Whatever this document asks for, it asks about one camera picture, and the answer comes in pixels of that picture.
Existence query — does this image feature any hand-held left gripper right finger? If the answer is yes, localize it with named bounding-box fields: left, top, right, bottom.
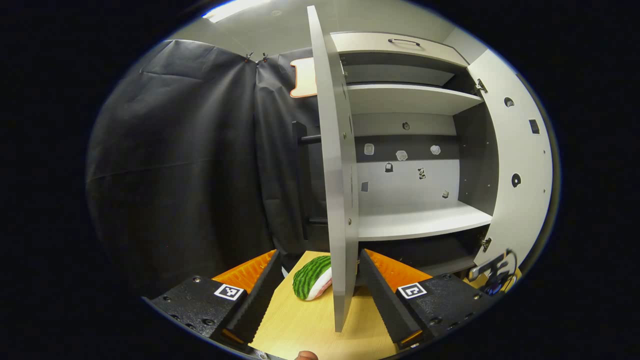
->
left=359, top=248, right=496, bottom=349

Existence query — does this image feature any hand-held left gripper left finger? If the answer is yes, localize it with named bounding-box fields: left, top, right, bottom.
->
left=142, top=249, right=283, bottom=346

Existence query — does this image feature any white shoe cabinet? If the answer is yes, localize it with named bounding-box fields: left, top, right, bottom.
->
left=330, top=31, right=501, bottom=281

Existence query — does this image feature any white cabinet door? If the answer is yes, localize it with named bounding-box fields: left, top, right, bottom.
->
left=467, top=48, right=555, bottom=275
left=306, top=5, right=361, bottom=333

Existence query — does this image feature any white cabinet shelf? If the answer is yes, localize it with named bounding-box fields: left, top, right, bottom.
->
left=346, top=83, right=485, bottom=116
left=357, top=201, right=494, bottom=242

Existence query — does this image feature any white cabinet drawer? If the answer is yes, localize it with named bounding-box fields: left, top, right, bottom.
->
left=330, top=31, right=471, bottom=68

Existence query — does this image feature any green striped plush toy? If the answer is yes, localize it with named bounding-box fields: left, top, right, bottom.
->
left=292, top=255, right=333, bottom=302

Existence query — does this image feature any black backdrop cloth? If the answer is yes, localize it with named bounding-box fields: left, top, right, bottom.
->
left=86, top=39, right=331, bottom=301

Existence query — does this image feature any ceiling light panel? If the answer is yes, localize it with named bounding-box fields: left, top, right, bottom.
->
left=202, top=0, right=271, bottom=23

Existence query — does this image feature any black door handle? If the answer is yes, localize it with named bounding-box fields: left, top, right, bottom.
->
left=292, top=120, right=331, bottom=242

